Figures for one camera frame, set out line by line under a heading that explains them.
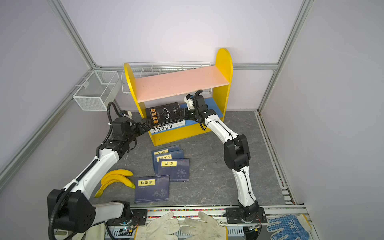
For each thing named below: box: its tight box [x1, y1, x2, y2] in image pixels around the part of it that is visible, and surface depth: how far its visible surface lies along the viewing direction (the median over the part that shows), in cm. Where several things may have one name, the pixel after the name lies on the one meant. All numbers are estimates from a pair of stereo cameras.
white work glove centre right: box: [180, 211, 228, 240], surface depth 72 cm
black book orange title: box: [145, 102, 184, 126], surface depth 92 cm
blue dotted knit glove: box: [266, 213, 313, 240], surface depth 72 cm
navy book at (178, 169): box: [158, 158, 190, 182], surface depth 90 cm
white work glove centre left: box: [134, 211, 181, 240], surface depth 72 cm
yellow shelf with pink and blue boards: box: [124, 48, 233, 146], surface depth 79 cm
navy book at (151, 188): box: [134, 175, 170, 204], surface depth 83 cm
